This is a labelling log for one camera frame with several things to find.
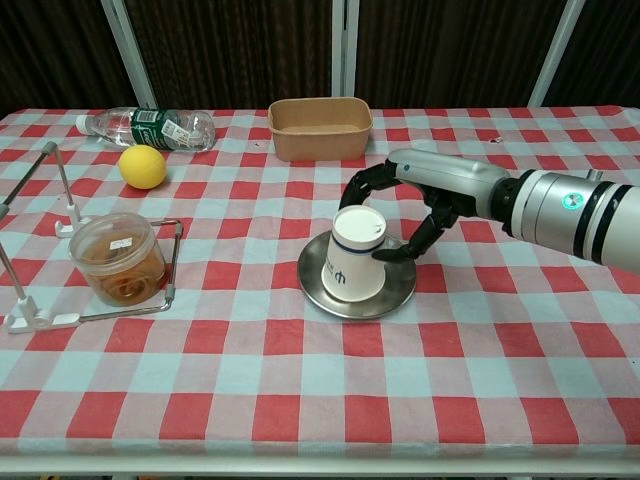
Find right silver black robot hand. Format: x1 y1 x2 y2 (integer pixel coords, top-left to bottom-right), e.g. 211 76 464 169
337 148 511 264

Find white paper cup blue print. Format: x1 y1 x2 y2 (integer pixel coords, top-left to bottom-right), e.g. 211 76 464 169
320 204 387 303

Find round metal plate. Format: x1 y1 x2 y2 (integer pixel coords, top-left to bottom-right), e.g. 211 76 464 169
297 234 419 321

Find dark brown partition panel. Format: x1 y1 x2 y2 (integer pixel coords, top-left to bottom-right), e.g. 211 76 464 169
122 0 337 110
0 0 144 112
542 0 640 107
354 0 574 109

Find brown kraft paper box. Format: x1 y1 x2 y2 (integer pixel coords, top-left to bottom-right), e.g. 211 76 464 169
267 97 375 162

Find red white checked tablecloth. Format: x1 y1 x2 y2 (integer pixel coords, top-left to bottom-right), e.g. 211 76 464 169
0 106 640 464

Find clear plastic water bottle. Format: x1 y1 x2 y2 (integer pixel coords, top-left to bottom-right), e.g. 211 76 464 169
74 106 217 153

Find yellow ball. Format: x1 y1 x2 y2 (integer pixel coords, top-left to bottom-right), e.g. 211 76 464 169
118 144 167 190

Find clear plastic jar brown contents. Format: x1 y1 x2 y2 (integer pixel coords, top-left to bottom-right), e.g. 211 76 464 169
68 212 167 307

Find white aluminium partition post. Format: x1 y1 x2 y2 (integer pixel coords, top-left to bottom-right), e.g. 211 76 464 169
330 0 361 109
528 0 587 108
99 0 160 110

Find metal wire stand white feet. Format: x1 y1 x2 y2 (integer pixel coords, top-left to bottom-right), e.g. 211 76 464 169
0 140 184 335

